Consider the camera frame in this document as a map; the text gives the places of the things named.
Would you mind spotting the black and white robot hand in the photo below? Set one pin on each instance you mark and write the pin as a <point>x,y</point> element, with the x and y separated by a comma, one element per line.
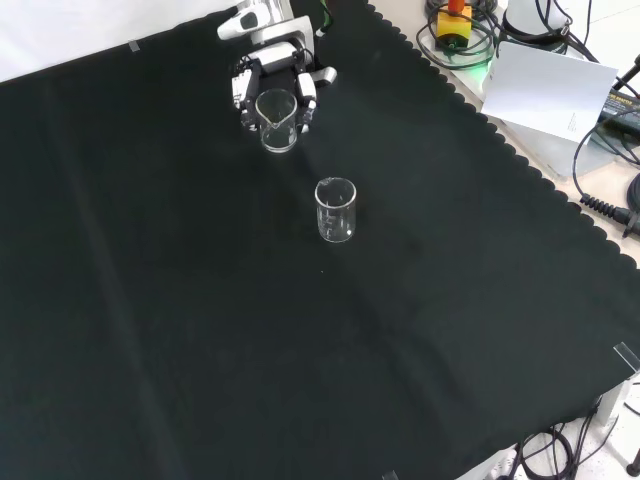
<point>272,56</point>

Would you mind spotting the clear glass beaker with spout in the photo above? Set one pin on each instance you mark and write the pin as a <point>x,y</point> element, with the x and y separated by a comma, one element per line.
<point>276,135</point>

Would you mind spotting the clear graduated glass beaker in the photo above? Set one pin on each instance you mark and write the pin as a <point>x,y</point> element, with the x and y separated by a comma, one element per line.
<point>336,220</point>

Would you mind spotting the clear plastic cloth clip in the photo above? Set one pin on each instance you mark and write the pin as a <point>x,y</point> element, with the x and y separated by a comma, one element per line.
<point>135,47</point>
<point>627,356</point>
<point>390,475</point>

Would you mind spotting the yellow stop button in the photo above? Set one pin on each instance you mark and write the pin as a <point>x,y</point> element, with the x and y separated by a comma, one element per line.
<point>454,27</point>

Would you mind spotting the black bench cloth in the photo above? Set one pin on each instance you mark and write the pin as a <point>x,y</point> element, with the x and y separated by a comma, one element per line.
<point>200,310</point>

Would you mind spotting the pale board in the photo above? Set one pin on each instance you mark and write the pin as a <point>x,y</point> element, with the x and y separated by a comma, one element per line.
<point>545,87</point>

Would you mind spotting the black power adapter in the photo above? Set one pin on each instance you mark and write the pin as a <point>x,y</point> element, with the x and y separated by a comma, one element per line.
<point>622,107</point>

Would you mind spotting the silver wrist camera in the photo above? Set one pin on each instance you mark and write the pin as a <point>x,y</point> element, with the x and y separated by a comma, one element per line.
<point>235,24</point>

